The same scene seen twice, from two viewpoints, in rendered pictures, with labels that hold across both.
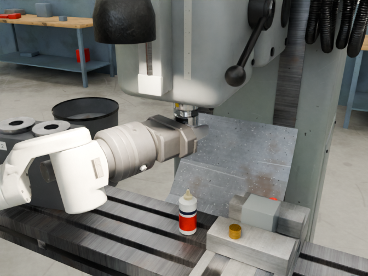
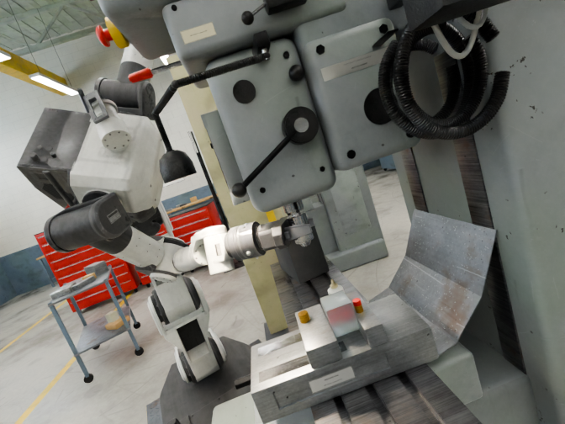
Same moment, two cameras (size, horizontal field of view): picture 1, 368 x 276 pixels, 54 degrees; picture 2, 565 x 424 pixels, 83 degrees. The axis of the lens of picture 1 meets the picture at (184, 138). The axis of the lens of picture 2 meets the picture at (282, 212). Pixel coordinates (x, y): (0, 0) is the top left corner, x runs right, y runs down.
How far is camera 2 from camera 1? 0.69 m
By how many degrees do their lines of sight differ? 58
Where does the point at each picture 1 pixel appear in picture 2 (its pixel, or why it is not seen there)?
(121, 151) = (229, 241)
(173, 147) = (269, 241)
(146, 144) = (246, 237)
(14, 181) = (192, 252)
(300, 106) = (490, 200)
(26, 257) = not seen: hidden behind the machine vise
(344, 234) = not seen: outside the picture
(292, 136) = (490, 239)
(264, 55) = (339, 159)
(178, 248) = not seen: hidden behind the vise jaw
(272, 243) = (315, 336)
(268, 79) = (454, 171)
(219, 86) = (254, 197)
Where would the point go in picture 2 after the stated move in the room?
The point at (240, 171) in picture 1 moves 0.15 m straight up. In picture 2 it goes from (442, 276) to (428, 220)
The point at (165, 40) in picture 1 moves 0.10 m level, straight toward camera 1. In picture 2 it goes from (229, 169) to (187, 183)
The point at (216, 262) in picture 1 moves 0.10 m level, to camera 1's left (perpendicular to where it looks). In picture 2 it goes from (293, 337) to (271, 325)
